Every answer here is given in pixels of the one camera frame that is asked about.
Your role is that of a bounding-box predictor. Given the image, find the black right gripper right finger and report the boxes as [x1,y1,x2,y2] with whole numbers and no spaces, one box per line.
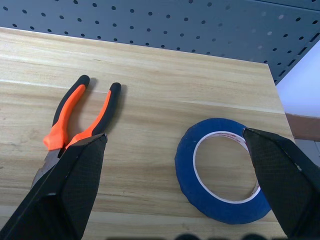
[242,127,320,240]

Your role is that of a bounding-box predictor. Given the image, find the blue tape roll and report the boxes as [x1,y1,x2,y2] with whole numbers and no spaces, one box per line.
[174,117,273,224]

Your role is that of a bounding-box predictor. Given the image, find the orange and black pliers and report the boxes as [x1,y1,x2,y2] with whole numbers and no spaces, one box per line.
[31,74,123,187]

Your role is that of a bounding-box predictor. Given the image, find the grey-blue perforated pegboard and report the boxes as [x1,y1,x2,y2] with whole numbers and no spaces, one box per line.
[0,0,320,85]

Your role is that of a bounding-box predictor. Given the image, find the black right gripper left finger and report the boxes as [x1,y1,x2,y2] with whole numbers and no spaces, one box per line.
[0,133,108,240]

